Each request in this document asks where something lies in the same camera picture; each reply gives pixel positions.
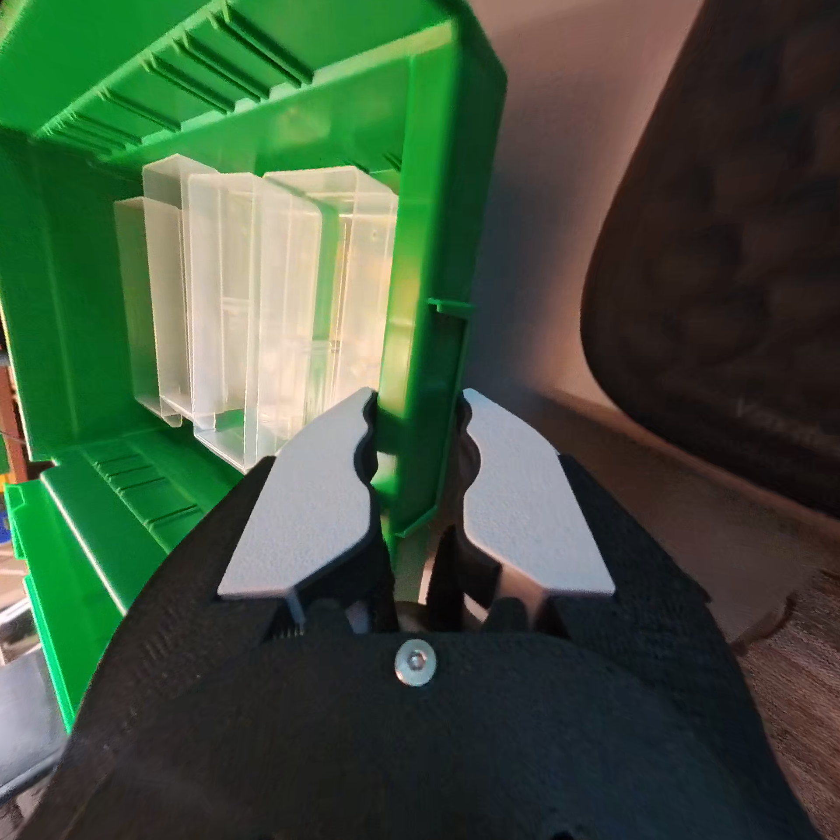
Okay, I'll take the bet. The clear plastic drawer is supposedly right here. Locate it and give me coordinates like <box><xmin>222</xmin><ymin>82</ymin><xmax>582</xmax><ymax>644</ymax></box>
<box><xmin>262</xmin><ymin>165</ymin><xmax>400</xmax><ymax>427</ymax></box>
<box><xmin>113</xmin><ymin>196</ymin><xmax>186</xmax><ymax>429</ymax></box>
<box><xmin>182</xmin><ymin>171</ymin><xmax>324</xmax><ymax>475</ymax></box>
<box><xmin>142</xmin><ymin>154</ymin><xmax>224</xmax><ymax>421</ymax></box>

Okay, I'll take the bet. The black mesh chair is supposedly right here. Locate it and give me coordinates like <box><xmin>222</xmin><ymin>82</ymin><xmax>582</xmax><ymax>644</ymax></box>
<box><xmin>581</xmin><ymin>0</ymin><xmax>840</xmax><ymax>519</ymax></box>

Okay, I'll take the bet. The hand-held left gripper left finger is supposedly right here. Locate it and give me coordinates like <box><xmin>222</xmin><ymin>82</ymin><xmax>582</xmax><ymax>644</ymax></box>
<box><xmin>217</xmin><ymin>387</ymin><xmax>383</xmax><ymax>601</ymax></box>

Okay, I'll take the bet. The green plastic storage bin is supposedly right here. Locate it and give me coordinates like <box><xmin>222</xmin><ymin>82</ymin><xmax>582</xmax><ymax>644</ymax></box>
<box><xmin>0</xmin><ymin>0</ymin><xmax>509</xmax><ymax>736</ymax></box>

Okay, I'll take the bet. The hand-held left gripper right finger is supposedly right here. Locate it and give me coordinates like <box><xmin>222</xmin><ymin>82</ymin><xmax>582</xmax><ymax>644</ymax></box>
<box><xmin>458</xmin><ymin>388</ymin><xmax>617</xmax><ymax>621</ymax></box>

